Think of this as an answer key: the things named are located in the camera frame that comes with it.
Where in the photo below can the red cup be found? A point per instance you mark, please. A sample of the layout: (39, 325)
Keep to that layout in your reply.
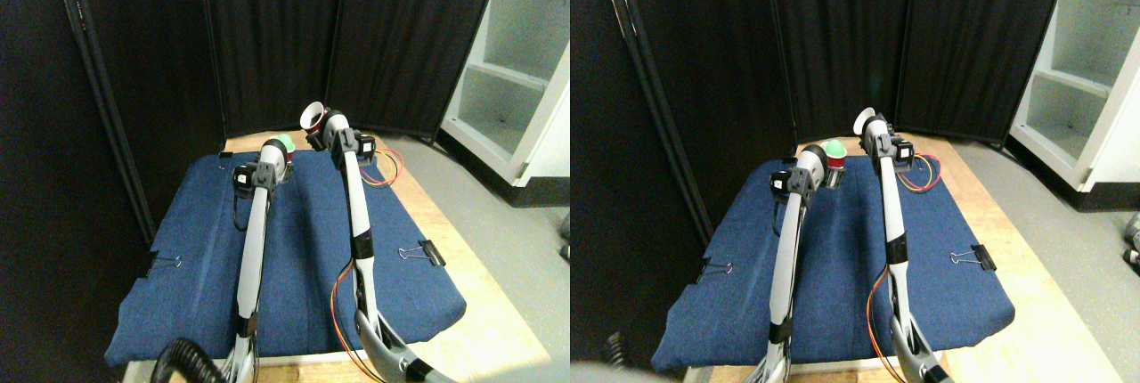
(312, 116)
(835, 163)
(863, 119)
(289, 153)

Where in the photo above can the green ball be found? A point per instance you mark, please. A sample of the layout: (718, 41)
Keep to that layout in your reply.
(285, 141)
(834, 147)

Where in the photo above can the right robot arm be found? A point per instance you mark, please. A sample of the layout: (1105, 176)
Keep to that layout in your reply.
(893, 214)
(356, 205)

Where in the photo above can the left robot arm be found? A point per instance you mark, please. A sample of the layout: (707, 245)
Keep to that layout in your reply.
(252, 249)
(786, 249)

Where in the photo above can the dark blue cloth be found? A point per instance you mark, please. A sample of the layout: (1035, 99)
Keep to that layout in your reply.
(303, 258)
(842, 267)

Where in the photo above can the black curtain stand pole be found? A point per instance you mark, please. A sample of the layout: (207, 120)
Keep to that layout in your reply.
(105, 98)
(659, 98)

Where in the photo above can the white shelf unit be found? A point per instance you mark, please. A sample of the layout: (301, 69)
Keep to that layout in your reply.
(552, 134)
(1124, 134)

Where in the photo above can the grey device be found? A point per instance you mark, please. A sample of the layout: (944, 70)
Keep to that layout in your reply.
(565, 249)
(1133, 240)

